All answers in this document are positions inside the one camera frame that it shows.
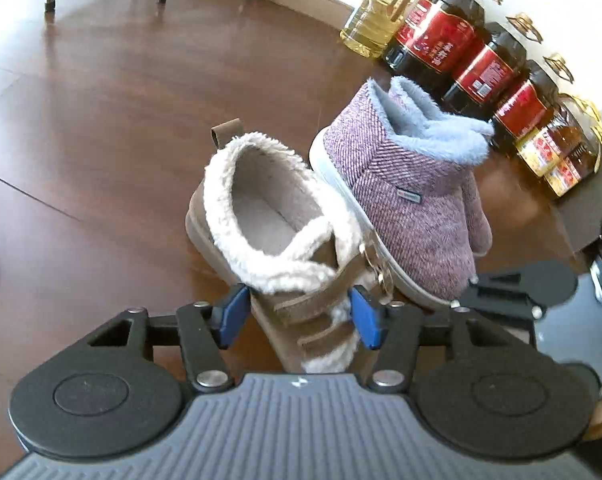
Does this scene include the purple fleece-lined boot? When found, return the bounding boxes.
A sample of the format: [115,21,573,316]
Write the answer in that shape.
[458,160,494,259]
[308,76,496,310]

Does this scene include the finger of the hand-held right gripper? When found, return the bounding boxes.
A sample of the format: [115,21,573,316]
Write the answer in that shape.
[458,269,544,321]

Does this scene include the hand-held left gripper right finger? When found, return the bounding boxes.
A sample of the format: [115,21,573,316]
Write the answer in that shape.
[350,286,524,395]

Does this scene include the amber oil bottle yellow handle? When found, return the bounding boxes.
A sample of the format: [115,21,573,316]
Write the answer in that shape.
[543,127,602,198]
[513,92,602,178]

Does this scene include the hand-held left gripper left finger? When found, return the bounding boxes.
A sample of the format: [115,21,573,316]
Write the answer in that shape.
[76,284,249,392]

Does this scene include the yellow cooking oil bottle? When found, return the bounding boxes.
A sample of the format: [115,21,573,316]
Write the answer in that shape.
[339,0,424,59]

